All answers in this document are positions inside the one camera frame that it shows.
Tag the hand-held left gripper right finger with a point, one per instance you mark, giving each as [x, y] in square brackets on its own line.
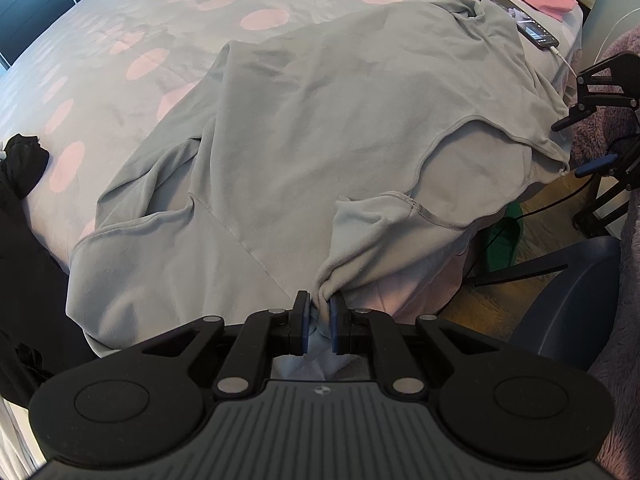
[336, 325]

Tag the grey sweatshirt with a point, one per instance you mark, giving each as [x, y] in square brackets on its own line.
[310, 135]

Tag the black wardrobe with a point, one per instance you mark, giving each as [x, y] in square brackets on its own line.
[30, 0]

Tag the person's purple fleece robe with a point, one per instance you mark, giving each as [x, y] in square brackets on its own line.
[620, 410]

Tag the black garment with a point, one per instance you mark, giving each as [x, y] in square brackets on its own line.
[25, 270]

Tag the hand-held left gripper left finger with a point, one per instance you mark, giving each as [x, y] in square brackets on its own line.
[301, 325]

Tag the green bag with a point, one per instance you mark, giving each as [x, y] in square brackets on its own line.
[505, 245]

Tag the blue chair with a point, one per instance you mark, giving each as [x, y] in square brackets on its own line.
[565, 300]

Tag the white bedside furniture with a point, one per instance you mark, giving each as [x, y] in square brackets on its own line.
[620, 10]

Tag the person's right forearm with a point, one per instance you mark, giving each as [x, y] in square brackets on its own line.
[600, 132]

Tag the black smartphone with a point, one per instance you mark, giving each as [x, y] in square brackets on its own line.
[520, 20]

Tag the black furniture frame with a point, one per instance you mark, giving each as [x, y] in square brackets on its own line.
[597, 227]

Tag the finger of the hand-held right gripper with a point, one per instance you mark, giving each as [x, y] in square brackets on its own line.
[595, 165]
[605, 90]

